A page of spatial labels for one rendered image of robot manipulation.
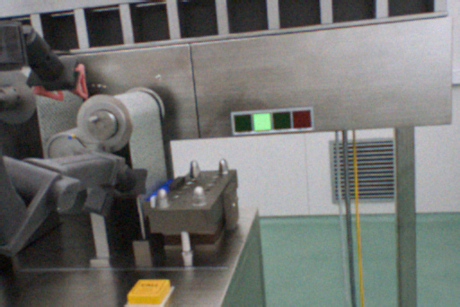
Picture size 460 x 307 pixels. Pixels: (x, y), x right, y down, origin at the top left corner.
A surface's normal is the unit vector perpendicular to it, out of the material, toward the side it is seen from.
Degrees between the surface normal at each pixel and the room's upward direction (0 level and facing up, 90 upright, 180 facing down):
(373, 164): 90
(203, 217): 90
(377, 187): 90
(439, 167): 90
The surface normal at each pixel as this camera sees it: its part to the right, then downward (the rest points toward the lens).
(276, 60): -0.18, 0.22
